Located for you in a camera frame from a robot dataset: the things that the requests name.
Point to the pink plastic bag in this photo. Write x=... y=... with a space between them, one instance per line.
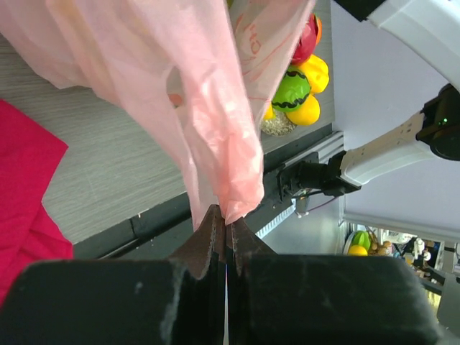
x=197 y=76

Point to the fake green apple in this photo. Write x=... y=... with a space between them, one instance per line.
x=292 y=91

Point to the fake orange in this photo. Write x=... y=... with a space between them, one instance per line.
x=318 y=26

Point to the fake yellow lemon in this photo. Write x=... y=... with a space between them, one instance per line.
x=307 y=114

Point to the red cloth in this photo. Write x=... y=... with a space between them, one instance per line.
x=30 y=155

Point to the fake red fruit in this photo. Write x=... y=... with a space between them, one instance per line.
x=306 y=44

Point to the fake banana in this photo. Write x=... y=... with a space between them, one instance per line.
x=269 y=114

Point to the white cable duct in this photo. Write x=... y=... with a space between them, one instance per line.
x=275 y=222

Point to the fake yellow mango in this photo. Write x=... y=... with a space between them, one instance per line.
x=317 y=72

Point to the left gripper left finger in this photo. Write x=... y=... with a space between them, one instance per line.
x=177 y=300

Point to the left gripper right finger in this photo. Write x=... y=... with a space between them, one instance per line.
x=321 y=299

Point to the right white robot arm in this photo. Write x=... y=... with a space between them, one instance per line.
x=431 y=30

